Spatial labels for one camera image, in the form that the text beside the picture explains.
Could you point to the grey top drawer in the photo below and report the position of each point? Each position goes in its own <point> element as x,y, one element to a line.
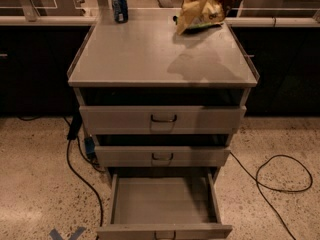
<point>161,119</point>

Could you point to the blue soda can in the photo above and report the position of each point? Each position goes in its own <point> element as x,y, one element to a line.
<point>120,10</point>

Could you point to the grey drawer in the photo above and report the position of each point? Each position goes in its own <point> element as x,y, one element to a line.
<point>161,156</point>
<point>164,207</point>
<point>161,119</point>

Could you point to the grey drawer cabinet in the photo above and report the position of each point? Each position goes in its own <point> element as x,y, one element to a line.
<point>144,62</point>

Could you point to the grey bottom drawer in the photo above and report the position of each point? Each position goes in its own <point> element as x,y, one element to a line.
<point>164,207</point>

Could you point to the grey middle drawer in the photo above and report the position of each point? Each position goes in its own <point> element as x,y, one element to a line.
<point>161,156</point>

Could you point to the blue box on floor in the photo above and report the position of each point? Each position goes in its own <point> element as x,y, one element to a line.
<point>89,147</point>

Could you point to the green chip bag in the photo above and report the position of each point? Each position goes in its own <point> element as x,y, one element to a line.
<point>194,26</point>

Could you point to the brown chip bag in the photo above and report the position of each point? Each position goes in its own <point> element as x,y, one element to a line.
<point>204,11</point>

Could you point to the black power plug block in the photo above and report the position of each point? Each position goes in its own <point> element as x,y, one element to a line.
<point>74,127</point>

